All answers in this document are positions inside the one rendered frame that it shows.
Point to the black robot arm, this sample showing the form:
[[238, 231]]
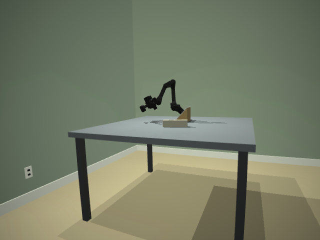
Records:
[[174, 106]]

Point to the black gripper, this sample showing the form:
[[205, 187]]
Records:
[[150, 104]]

